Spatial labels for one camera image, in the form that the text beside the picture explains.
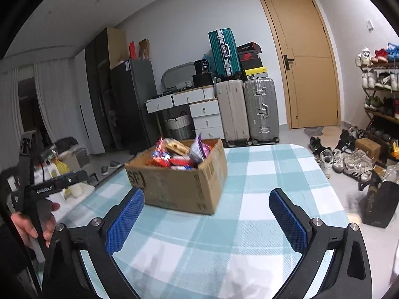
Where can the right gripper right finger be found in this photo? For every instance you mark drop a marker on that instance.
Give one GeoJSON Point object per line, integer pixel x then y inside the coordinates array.
{"type": "Point", "coordinates": [348, 274]}

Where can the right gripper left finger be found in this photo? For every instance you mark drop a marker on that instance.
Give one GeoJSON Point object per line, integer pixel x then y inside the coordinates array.
{"type": "Point", "coordinates": [65, 274]}

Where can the red snack bag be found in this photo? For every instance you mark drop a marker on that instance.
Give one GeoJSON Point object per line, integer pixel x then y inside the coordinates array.
{"type": "Point", "coordinates": [160, 155]}

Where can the purple grape candy bag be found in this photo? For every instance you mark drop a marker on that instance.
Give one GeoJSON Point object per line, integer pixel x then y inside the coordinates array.
{"type": "Point", "coordinates": [199, 150]}

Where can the red white balloon glue bag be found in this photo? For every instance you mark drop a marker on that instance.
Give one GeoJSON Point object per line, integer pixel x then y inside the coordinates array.
{"type": "Point", "coordinates": [175, 161]}

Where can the yellow cookie packet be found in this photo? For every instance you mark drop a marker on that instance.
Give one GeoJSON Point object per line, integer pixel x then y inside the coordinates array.
{"type": "Point", "coordinates": [176, 147]}

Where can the person's left hand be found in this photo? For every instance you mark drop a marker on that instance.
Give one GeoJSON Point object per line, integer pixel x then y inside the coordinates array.
{"type": "Point", "coordinates": [26, 229]}

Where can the beige slipper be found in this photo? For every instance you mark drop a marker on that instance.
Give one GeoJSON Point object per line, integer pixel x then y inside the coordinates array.
{"type": "Point", "coordinates": [354, 218]}

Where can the grey slippers pair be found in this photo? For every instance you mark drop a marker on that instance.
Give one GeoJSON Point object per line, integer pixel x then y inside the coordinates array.
{"type": "Point", "coordinates": [112, 166]}

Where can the black tote bag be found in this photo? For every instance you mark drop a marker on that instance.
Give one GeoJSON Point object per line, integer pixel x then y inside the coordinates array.
{"type": "Point", "coordinates": [380, 203]}

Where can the brown cardboard SF box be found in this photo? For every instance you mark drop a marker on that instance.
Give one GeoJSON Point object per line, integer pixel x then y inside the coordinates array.
{"type": "Point", "coordinates": [195, 191]}

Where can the white striped sneakers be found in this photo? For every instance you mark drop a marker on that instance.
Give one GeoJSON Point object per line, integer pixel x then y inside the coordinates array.
{"type": "Point", "coordinates": [355, 164]}

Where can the white high-top sneaker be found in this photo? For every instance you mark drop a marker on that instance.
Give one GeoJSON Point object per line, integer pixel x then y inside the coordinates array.
{"type": "Point", "coordinates": [326, 162]}

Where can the small cardboard box on floor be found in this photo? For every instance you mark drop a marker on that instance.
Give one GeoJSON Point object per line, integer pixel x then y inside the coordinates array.
{"type": "Point", "coordinates": [371, 148]}

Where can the striped laundry basket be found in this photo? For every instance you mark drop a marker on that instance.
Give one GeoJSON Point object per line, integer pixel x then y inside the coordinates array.
{"type": "Point", "coordinates": [180, 128]}

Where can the black refrigerator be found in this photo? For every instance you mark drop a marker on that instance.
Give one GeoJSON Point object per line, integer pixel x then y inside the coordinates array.
{"type": "Point", "coordinates": [133, 84]}

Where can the white drawer desk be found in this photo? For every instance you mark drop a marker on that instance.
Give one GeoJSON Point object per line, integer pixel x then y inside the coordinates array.
{"type": "Point", "coordinates": [204, 112]}

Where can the tall black cabinet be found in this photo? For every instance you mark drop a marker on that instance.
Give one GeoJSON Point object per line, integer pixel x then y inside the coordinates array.
{"type": "Point", "coordinates": [103, 54]}

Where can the oval grey mirror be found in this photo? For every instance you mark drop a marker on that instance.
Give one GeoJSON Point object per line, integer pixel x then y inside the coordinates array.
{"type": "Point", "coordinates": [179, 77]}

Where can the beige suitcase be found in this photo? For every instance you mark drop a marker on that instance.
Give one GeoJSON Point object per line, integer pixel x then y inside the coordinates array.
{"type": "Point", "coordinates": [233, 112]}

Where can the silver suitcase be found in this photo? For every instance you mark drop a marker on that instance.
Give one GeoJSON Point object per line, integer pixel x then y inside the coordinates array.
{"type": "Point", "coordinates": [262, 110]}

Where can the shoe rack with shoes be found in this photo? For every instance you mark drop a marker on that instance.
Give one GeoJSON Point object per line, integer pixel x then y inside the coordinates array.
{"type": "Point", "coordinates": [379, 82]}

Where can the teal suitcase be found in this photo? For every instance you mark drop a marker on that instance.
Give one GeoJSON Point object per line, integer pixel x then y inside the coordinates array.
{"type": "Point", "coordinates": [224, 50]}

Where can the stacked shoe boxes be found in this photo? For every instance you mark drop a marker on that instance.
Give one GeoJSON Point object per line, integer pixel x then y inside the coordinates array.
{"type": "Point", "coordinates": [251, 63]}

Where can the wooden door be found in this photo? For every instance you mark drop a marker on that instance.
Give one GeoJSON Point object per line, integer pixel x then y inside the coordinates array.
{"type": "Point", "coordinates": [307, 63]}

